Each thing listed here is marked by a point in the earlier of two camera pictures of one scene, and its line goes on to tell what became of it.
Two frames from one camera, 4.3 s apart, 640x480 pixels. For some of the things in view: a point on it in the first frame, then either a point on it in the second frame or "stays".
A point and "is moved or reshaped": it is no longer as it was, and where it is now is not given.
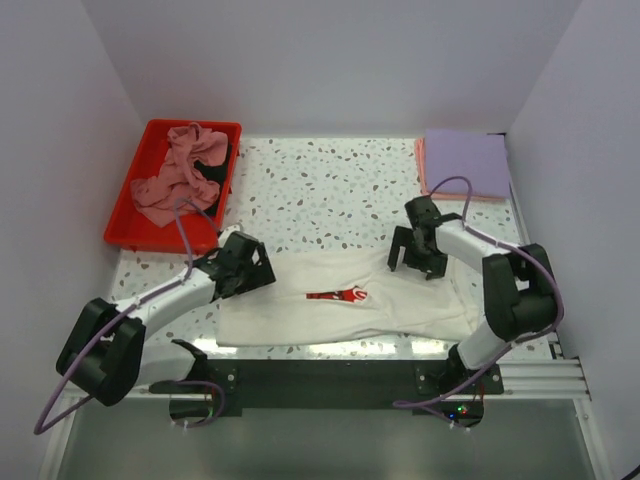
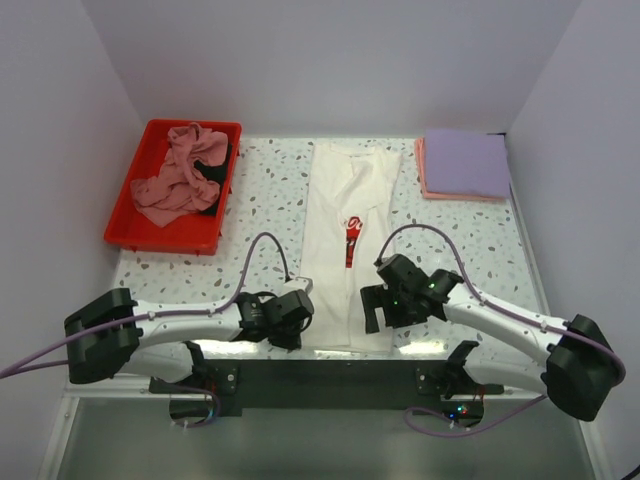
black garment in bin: x=218 y=174 stays
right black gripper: x=431 y=267 → x=377 y=296
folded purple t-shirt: x=480 y=156 stays
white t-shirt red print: x=346 y=296 is moved or reshaped
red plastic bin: x=189 y=232 stays
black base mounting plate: x=240 y=386 stays
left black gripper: x=260 y=275 → x=291 y=342
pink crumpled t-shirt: x=177 y=187 stays
